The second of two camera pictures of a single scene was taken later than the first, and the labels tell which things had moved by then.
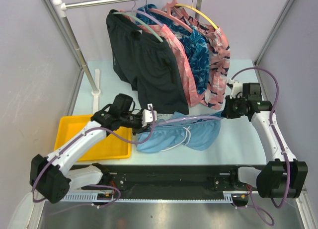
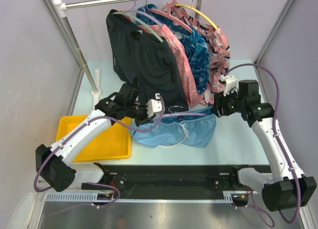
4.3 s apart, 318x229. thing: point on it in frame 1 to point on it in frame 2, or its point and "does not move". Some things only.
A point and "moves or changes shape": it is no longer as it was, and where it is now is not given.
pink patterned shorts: [183, 56] does not move
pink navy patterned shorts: [218, 54] does not move
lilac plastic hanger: [187, 118] to [180, 114]
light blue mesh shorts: [203, 135] moves or changes shape
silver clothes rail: [63, 7] does not move
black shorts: [143, 62] does not move
